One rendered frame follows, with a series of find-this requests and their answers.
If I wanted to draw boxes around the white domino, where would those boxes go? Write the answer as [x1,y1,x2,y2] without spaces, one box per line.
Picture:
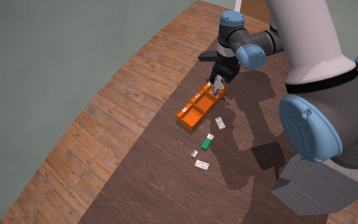
[215,117,225,129]
[195,160,209,170]

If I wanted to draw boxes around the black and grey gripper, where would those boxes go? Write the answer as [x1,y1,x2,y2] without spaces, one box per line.
[210,51,241,92]

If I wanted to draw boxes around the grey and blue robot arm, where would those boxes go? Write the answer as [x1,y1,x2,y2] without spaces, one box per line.
[198,0,358,169]

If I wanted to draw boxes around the orange rack of bins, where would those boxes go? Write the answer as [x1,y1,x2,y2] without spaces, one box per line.
[176,81,228,131]

